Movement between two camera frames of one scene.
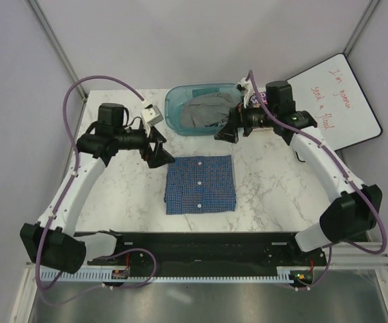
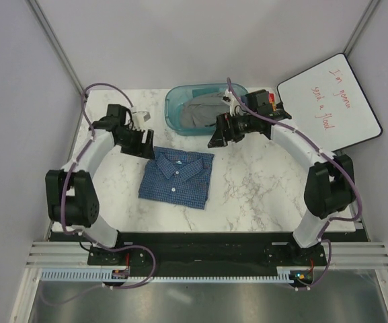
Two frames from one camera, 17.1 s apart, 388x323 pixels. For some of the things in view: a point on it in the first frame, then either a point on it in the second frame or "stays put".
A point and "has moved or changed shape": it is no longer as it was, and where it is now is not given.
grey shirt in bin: (208, 110) stays put
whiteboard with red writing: (331, 93) stays put
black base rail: (163, 252) stays put
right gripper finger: (228, 132) -> (217, 139)
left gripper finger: (161, 158) -> (148, 147)
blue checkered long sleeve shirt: (200, 184) has moved or changed shape
